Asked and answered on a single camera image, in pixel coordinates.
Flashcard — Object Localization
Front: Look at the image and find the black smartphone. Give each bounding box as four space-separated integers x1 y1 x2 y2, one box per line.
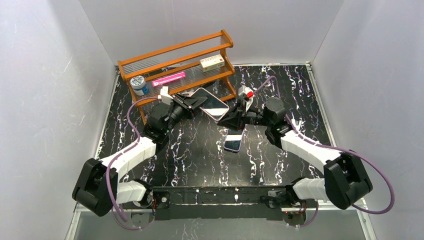
193 88 229 119

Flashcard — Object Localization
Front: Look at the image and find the phone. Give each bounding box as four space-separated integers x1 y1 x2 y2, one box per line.
223 129 244 153

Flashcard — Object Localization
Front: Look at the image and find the pink phone case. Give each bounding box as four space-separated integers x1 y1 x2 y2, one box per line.
191 87 230 122

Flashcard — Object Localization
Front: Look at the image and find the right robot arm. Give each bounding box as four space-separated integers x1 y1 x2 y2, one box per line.
217 97 373 210

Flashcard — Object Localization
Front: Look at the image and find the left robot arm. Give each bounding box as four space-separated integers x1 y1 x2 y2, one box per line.
71 93 208 222

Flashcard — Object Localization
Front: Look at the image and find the pink flat box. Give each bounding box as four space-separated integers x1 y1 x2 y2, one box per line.
151 71 186 87

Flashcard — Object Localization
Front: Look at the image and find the orange wooden shelf rack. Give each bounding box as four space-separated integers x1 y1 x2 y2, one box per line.
118 29 236 121

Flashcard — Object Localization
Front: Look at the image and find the white red cardboard box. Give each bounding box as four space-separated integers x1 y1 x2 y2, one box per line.
199 54 225 73

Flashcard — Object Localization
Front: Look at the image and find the blue white round tin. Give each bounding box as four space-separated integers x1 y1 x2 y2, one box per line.
129 75 149 96

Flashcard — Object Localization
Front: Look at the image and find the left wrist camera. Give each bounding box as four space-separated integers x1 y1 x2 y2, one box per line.
157 85 174 106

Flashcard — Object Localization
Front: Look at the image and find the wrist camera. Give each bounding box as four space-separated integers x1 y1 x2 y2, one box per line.
157 85 174 106
237 85 254 106

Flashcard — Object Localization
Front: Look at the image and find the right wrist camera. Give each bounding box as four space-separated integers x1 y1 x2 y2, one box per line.
237 85 254 106

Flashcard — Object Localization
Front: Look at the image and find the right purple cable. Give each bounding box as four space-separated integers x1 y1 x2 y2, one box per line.
253 75 396 229

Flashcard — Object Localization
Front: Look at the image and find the purple cable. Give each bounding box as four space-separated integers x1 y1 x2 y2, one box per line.
253 75 396 229
105 96 167 231

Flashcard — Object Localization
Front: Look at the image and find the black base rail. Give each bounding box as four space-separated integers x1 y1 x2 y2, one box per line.
120 186 307 223

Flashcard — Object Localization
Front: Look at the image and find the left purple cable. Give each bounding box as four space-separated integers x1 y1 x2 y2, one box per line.
105 96 167 231

